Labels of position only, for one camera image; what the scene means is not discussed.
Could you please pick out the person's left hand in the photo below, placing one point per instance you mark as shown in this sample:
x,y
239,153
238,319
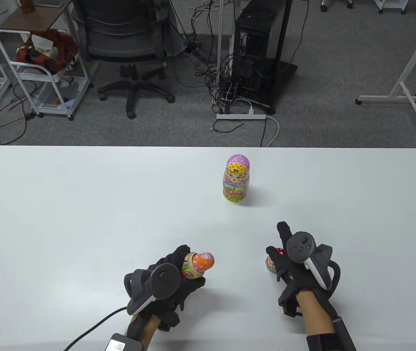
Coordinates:
x,y
189,287

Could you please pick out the person's right hand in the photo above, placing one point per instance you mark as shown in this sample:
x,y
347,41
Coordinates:
x,y
292,278

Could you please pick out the red and blue Russian doll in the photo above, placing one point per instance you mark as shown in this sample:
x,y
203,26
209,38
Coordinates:
x,y
189,268

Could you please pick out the red and blue doll top half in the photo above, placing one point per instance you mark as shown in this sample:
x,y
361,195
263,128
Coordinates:
x,y
270,265

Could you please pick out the orange Russian doll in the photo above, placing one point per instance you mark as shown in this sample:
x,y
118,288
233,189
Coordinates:
x,y
205,262

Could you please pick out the large pink Russian doll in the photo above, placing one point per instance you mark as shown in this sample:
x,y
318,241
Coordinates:
x,y
236,179

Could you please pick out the person's right forearm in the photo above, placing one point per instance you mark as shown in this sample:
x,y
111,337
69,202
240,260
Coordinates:
x,y
315,314

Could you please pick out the person's left forearm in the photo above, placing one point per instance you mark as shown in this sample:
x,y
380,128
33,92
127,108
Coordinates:
x,y
144,329

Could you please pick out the dark grey tracking controller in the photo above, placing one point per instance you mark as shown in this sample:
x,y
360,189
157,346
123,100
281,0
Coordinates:
x,y
160,283
302,248

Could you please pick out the white power strip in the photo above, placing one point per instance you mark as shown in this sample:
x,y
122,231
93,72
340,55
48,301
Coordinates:
x,y
237,117

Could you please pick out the white vertical pole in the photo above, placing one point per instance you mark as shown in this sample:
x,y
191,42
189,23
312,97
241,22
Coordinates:
x,y
219,55

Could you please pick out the whiteboard on white stand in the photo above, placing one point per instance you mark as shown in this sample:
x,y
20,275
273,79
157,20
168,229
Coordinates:
x,y
408,69

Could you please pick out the black computer tower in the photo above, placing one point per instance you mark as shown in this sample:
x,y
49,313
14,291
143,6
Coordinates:
x,y
255,36

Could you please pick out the white rolling cart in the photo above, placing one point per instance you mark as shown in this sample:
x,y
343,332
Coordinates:
x,y
56,78

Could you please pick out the black office chair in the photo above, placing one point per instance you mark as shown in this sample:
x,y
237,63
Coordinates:
x,y
120,33

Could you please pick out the red patterned bag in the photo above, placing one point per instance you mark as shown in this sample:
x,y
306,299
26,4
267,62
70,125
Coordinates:
x,y
61,47

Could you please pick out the white tissue paper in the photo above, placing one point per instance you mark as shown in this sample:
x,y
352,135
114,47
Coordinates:
x,y
41,43

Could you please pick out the brown wooden side table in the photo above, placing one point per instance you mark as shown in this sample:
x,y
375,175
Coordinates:
x,y
36,18

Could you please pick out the brown jar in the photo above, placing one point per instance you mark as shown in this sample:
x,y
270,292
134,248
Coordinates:
x,y
27,5

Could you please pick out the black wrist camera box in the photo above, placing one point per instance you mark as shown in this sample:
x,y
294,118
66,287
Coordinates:
x,y
334,338
123,343

